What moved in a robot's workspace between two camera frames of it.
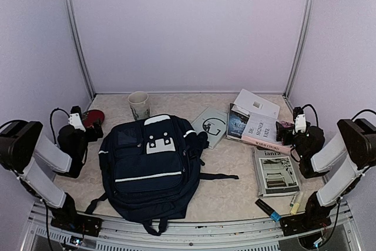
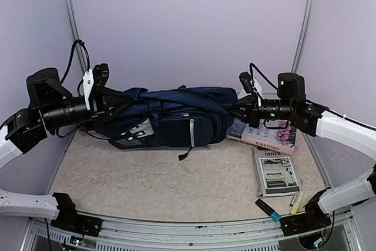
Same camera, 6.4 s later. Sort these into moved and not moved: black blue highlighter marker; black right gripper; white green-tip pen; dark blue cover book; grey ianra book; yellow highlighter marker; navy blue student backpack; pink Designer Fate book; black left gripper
Moved: navy blue student backpack; black left gripper; black right gripper
Not moved: black blue highlighter marker; white green-tip pen; pink Designer Fate book; grey ianra book; yellow highlighter marker; dark blue cover book
